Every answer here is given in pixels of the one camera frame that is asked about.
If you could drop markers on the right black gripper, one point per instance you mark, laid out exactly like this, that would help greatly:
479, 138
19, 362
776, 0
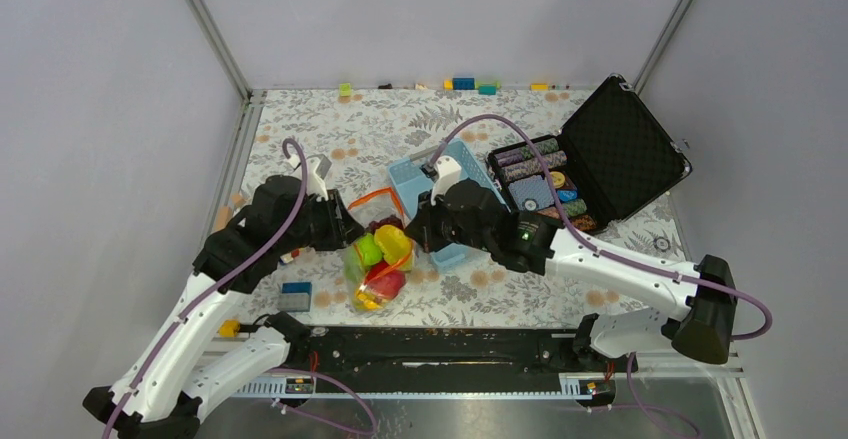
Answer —
423, 227

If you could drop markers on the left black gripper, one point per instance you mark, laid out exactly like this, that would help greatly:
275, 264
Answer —
343, 226

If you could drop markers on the yellow mango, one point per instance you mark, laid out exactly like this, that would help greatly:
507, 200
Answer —
396, 247

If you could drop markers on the dark purple grapes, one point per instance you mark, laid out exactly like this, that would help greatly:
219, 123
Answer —
391, 220

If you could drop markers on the green pepper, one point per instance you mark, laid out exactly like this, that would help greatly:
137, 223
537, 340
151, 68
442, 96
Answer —
365, 253

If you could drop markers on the light blue plastic basket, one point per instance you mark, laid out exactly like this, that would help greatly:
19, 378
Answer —
408, 180

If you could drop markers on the clear zip top bag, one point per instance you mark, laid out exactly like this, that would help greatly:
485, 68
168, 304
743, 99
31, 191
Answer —
373, 206

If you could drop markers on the red apple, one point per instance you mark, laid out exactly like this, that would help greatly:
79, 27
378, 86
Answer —
383, 283

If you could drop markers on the yellow banana bunch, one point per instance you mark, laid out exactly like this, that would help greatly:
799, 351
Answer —
365, 299

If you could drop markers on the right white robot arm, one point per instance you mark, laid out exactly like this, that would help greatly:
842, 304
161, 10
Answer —
687, 306

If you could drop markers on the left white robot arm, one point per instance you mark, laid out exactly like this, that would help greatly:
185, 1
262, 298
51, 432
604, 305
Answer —
160, 396

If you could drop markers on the blue grey block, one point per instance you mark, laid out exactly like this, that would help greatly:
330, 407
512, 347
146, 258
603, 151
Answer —
295, 297

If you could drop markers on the floral table mat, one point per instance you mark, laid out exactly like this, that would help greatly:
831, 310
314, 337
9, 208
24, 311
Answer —
362, 135

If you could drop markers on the wooden block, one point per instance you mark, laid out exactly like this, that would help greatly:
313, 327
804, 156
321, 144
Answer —
224, 214

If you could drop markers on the blue yellow toy bricks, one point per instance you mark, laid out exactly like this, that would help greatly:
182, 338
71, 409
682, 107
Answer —
471, 84

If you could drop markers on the black poker chip case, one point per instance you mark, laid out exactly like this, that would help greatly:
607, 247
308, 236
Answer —
614, 155

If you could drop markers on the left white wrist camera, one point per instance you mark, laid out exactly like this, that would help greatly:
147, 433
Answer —
317, 167

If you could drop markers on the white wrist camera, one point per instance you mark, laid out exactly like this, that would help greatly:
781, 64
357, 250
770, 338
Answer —
445, 173
317, 167

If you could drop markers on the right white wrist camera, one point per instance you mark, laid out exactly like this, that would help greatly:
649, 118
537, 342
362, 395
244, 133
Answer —
445, 173

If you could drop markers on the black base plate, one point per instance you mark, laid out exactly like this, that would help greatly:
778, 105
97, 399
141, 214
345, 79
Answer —
450, 360

